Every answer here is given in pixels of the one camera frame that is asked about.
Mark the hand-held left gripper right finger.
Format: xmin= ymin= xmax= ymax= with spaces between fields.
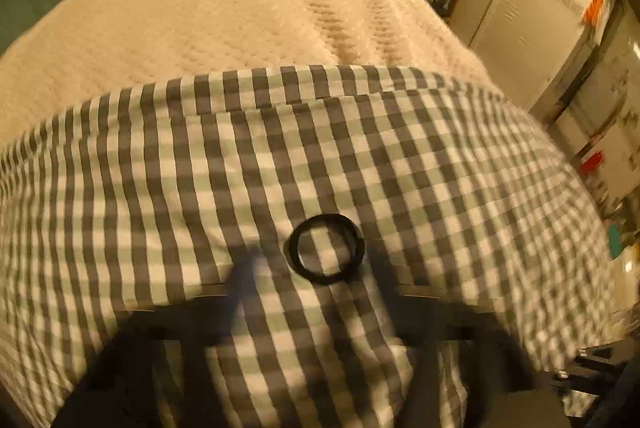
xmin=380 ymin=285 xmax=571 ymax=428

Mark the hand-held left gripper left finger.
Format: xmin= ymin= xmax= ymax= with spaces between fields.
xmin=50 ymin=250 xmax=262 ymax=428

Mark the red box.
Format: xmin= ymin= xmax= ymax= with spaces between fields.
xmin=580 ymin=151 xmax=606 ymax=174

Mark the black ring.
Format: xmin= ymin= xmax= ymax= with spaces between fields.
xmin=286 ymin=214 xmax=366 ymax=285

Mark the grey white checkered cloth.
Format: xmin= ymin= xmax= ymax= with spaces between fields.
xmin=0 ymin=64 xmax=621 ymax=428

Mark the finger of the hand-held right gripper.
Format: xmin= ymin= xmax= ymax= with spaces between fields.
xmin=545 ymin=342 xmax=627 ymax=401

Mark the teal container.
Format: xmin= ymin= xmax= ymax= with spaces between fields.
xmin=607 ymin=225 xmax=626 ymax=259

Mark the orange hanging tag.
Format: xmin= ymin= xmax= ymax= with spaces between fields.
xmin=582 ymin=0 xmax=608 ymax=26

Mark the cream textured blanket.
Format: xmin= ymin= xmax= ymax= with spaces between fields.
xmin=0 ymin=0 xmax=496 ymax=144

